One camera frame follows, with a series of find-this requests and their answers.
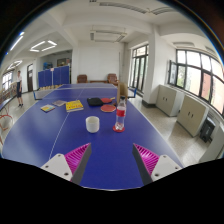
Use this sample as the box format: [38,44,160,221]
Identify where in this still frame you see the black bin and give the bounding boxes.
[199,116,217,144]

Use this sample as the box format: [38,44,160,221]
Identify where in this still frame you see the clear red-labelled water bottle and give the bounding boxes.
[114,96,128,132]

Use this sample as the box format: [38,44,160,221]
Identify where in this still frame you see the flat round red coaster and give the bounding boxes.
[112,124,126,134]

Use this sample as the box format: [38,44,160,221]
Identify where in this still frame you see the red-legged table tennis table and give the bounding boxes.
[0,96,16,141]

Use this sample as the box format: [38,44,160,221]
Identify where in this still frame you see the blue folded partition panels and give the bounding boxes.
[37,65,71,89]

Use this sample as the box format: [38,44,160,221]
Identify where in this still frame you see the ceiling air conditioner unit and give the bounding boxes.
[89,30,128,43]

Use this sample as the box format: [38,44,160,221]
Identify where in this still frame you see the brown armchair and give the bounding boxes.
[76,74,89,84]
[106,73,119,86]

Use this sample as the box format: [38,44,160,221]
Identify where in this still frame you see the blue chair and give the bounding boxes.
[128,87,138,99]

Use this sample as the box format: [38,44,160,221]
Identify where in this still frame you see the small yellow-blue book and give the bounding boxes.
[40,104,56,113]

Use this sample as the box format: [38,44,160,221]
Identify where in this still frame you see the thin grey booklet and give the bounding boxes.
[51,99,68,107]

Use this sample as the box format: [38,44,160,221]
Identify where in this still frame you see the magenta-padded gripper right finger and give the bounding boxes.
[131,142,183,186]

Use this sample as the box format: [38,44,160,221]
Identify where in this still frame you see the red table tennis paddle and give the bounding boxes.
[100,97,116,104]
[100,104,117,113]

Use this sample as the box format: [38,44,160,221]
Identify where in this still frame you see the yellow book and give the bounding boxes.
[65,99,85,113]

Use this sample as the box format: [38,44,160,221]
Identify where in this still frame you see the white two-door cabinet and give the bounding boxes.
[176,94,210,138]
[155,84,185,118]

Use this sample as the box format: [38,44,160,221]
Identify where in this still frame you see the black paddle case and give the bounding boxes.
[86,97,104,107]

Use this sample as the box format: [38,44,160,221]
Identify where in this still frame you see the brown cardboard box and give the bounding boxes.
[116,81,129,106]

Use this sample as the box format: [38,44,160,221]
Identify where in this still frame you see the ceiling light panels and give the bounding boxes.
[6,31,58,71]

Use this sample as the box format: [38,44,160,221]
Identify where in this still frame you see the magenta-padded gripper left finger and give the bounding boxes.
[40,142,93,186]

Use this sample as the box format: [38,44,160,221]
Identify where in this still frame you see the person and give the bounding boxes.
[15,70,24,108]

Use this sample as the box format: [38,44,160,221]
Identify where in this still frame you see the white cup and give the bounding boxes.
[85,115,101,134]

